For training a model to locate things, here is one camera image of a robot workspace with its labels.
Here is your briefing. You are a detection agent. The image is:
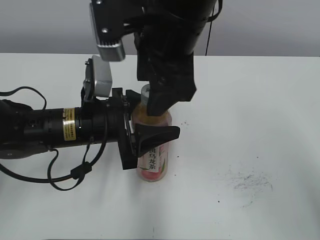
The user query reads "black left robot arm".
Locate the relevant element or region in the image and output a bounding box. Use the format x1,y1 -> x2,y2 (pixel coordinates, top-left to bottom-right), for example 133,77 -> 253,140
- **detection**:
0,88 -> 180,170

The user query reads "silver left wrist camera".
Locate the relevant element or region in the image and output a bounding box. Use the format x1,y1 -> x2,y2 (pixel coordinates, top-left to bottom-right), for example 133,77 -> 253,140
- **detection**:
83,55 -> 113,102

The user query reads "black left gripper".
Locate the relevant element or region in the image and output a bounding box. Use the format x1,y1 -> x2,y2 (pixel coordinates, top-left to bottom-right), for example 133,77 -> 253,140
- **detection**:
80,88 -> 181,170

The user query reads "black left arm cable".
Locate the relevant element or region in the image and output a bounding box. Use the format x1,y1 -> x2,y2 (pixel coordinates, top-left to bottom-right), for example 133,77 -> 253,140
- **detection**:
0,86 -> 109,192

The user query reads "white bottle cap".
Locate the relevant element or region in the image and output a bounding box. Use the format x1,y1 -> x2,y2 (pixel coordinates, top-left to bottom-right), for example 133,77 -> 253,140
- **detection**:
140,84 -> 151,106

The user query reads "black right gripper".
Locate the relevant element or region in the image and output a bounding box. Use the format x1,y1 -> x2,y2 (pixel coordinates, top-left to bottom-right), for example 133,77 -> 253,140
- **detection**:
122,0 -> 197,117

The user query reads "peach oolong tea bottle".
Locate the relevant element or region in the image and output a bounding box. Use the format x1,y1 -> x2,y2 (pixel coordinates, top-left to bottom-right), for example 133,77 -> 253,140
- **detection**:
131,103 -> 172,182

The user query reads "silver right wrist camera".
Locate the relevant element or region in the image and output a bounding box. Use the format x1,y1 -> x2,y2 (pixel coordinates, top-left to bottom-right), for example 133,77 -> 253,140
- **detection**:
89,0 -> 144,62

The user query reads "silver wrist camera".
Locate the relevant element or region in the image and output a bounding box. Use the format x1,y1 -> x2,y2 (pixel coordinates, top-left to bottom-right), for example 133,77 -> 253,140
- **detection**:
83,55 -> 113,102
89,0 -> 144,62

